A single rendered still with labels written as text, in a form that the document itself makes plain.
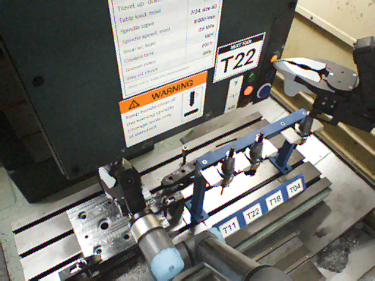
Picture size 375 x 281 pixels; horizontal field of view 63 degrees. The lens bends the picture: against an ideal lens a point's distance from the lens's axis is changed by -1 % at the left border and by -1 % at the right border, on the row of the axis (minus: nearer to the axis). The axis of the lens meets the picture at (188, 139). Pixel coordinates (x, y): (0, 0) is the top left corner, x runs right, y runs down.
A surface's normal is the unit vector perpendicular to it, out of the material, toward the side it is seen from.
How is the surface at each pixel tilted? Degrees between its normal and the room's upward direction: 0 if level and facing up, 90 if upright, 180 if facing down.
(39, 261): 0
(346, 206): 24
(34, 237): 0
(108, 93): 90
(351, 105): 90
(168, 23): 90
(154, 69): 90
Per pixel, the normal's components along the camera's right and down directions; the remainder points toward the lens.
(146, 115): 0.52, 0.67
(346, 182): -0.31, -0.43
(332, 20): -0.85, 0.38
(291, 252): 0.16, -0.69
